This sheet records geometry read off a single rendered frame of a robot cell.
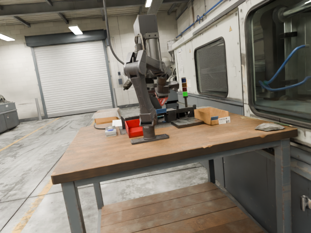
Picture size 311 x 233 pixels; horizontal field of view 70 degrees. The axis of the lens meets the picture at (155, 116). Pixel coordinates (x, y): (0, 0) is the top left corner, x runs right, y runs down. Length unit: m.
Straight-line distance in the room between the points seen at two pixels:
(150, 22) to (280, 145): 1.11
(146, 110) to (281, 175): 0.76
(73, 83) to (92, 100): 1.11
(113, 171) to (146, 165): 0.14
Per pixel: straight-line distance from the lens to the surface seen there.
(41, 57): 11.27
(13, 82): 11.73
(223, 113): 1.43
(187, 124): 1.36
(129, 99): 10.76
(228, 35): 1.90
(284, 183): 1.33
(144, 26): 1.63
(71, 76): 10.91
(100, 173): 0.94
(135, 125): 1.51
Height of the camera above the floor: 1.22
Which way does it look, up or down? 10 degrees down
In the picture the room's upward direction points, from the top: 7 degrees counter-clockwise
